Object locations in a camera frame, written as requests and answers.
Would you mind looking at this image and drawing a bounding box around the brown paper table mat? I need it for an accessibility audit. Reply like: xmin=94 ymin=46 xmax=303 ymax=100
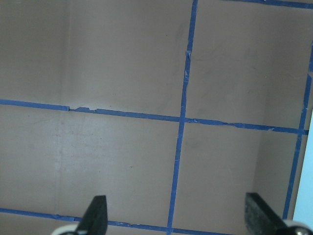
xmin=0 ymin=0 xmax=313 ymax=235

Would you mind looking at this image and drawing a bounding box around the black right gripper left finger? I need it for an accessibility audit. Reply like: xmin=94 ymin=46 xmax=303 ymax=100
xmin=76 ymin=195 xmax=108 ymax=235

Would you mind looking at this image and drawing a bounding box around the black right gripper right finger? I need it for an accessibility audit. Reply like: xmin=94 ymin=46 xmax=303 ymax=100
xmin=245 ymin=192 xmax=313 ymax=235

